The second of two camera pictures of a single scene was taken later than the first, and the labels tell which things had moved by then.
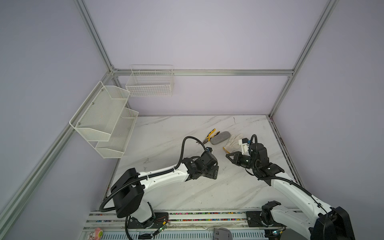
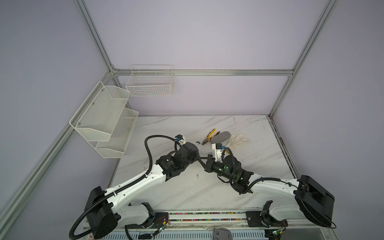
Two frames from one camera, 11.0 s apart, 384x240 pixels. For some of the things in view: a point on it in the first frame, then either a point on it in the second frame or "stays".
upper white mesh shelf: [95, 119] stays
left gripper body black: [212, 173] → [194, 159]
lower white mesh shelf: [115, 148] stays
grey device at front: [222, 234] stays
